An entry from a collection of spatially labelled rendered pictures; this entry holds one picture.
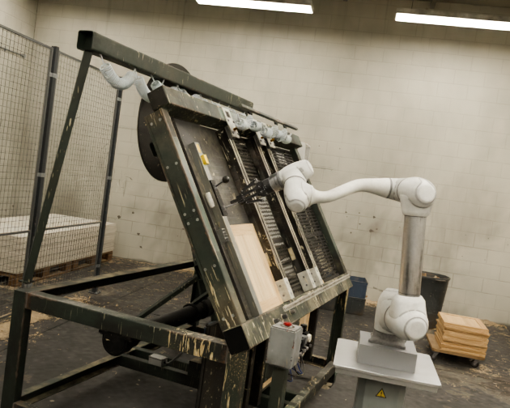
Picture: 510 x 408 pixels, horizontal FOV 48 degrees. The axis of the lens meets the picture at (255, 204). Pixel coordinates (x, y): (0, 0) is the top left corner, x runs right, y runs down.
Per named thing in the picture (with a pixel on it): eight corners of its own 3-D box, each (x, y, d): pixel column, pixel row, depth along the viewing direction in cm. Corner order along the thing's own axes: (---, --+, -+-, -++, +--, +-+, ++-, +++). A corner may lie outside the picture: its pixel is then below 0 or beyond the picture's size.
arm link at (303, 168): (277, 165, 280) (278, 182, 271) (305, 151, 275) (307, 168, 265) (287, 180, 287) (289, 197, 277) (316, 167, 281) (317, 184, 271)
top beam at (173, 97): (152, 112, 280) (169, 103, 276) (146, 93, 281) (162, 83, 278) (292, 151, 485) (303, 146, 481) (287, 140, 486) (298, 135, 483)
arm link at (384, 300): (398, 328, 301) (405, 286, 300) (412, 338, 283) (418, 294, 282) (368, 325, 299) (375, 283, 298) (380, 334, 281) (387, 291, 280)
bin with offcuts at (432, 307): (445, 333, 694) (453, 280, 691) (401, 325, 704) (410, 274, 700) (439, 324, 745) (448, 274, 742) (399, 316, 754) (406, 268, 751)
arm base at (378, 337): (405, 339, 302) (407, 329, 302) (405, 350, 281) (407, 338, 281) (371, 332, 307) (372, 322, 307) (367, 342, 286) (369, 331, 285)
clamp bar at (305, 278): (303, 292, 367) (337, 279, 359) (237, 125, 384) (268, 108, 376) (307, 290, 377) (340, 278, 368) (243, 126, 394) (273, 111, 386)
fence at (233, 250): (252, 317, 287) (259, 315, 286) (188, 145, 301) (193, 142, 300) (256, 316, 292) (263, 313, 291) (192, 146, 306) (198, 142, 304)
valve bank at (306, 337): (289, 390, 280) (296, 342, 279) (262, 383, 285) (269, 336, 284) (316, 364, 326) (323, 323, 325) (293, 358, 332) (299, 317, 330)
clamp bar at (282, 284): (279, 303, 325) (317, 289, 317) (206, 114, 342) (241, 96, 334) (285, 301, 334) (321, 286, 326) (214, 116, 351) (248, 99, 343)
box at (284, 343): (290, 371, 254) (295, 331, 253) (265, 364, 258) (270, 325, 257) (298, 364, 265) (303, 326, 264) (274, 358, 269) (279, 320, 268)
